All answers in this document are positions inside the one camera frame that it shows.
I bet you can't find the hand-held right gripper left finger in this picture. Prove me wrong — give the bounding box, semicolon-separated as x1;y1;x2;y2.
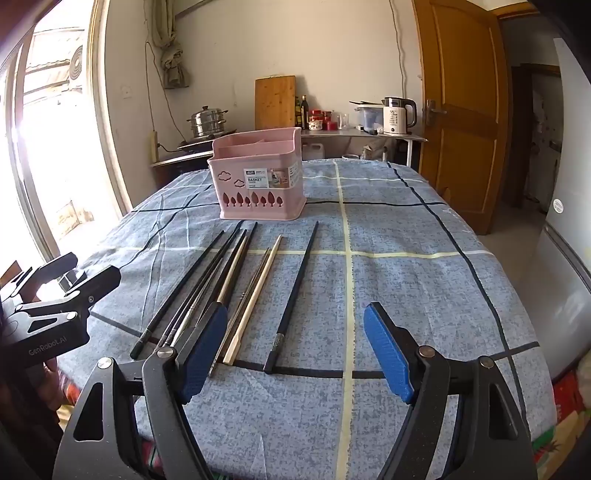
53;301;229;480

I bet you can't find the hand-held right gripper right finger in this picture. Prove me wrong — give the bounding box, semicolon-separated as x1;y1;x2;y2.
362;302;539;480

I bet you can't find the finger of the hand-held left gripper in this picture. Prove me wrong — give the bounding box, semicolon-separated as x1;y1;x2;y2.
69;265;122;312
16;253;79;301

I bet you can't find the light wooden chopstick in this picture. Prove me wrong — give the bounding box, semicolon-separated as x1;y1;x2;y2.
216;235;249;305
223;234;283;366

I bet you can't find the pink plastic utensil basket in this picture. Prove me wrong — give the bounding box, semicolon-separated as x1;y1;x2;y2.
207;127;308;221

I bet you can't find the blue plaid blanket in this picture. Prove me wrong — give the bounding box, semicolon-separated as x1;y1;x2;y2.
58;159;555;480

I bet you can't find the glass balcony door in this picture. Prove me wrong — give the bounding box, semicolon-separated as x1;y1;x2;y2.
0;0;134;278

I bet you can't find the black induction cooker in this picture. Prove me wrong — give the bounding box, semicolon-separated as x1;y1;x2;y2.
177;136;218;152

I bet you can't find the red floral sheet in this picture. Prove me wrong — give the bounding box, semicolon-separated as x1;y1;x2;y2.
58;364;591;480

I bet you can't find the steel steamer pot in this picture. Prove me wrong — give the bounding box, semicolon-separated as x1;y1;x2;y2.
187;105;229;139

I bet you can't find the grey refrigerator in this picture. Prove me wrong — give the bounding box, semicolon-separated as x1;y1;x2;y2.
538;37;591;381

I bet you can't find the metal top side table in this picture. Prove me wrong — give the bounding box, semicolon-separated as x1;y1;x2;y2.
300;128;428;167

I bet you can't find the white electric kettle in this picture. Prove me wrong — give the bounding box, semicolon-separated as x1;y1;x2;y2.
381;96;417;136

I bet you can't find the clear plastic storage container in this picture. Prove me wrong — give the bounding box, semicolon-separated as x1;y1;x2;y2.
353;104;385;131

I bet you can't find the hanging beige cloth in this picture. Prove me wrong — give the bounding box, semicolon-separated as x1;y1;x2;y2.
150;0;191;89

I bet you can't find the bamboo cutting board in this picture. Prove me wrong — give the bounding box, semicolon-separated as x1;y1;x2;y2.
255;75;296;131

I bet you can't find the wooden door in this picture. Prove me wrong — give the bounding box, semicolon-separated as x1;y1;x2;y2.
412;0;511;235

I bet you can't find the thin wall cable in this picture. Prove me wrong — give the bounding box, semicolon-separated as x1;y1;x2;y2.
390;0;411;118
144;41;158;133

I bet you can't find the metal door handle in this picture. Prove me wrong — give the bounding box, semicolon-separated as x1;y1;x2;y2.
424;99;448;124

